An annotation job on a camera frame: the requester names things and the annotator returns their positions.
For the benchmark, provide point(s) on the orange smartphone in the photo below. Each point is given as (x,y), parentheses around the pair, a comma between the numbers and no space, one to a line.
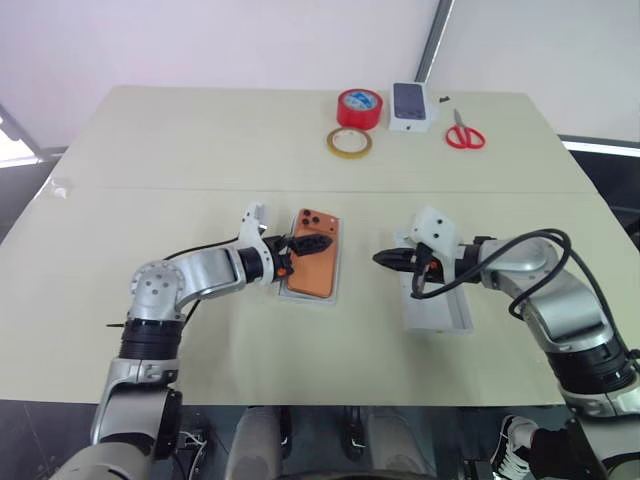
(315,272)

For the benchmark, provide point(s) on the dark furniture with white edge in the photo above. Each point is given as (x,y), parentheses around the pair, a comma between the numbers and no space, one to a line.
(607,175)

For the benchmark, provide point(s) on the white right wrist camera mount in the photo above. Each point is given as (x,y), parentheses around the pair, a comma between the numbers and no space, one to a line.
(434,226)

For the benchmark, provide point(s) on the black and white sneaker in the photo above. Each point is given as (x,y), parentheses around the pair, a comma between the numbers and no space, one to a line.
(512,445)

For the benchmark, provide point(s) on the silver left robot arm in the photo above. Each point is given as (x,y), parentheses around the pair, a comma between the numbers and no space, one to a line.
(200,272)

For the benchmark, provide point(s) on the black trouser leg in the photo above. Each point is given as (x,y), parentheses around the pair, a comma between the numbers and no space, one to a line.
(550,447)

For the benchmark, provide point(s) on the grey window frame post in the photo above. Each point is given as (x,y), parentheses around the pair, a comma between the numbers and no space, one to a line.
(432,40)

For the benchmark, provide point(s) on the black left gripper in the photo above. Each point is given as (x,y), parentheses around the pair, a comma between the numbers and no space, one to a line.
(281,257)

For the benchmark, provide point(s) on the grey metal frame bars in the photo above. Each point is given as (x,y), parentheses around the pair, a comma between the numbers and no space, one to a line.
(17,135)

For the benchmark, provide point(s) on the yellow clear tape roll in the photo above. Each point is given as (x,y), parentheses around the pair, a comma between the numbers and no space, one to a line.
(332,145)

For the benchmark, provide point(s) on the white phone box lid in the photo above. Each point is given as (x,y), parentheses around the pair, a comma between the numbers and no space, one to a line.
(440,312)

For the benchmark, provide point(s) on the grey rounded leg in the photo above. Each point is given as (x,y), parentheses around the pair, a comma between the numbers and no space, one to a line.
(252,445)
(400,442)

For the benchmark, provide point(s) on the white box with phone print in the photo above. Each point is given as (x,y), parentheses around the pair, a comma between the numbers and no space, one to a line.
(411,102)

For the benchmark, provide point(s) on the white phone box base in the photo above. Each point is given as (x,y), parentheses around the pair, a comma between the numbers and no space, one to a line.
(336,295)

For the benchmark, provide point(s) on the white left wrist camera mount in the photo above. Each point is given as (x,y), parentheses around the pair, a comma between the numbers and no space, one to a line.
(252,222)

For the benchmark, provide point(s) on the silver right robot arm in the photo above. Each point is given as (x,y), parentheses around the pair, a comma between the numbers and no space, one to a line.
(570,305)

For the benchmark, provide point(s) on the red tape roll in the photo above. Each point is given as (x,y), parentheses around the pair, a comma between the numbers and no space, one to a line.
(359,107)

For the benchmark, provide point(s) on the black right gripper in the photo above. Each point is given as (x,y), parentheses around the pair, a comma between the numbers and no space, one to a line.
(432,270)

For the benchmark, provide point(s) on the black shoe white swoosh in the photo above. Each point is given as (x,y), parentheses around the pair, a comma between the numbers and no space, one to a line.
(285,432)
(354,435)

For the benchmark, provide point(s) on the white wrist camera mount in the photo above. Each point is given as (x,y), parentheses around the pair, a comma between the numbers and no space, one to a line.
(434,226)
(252,222)

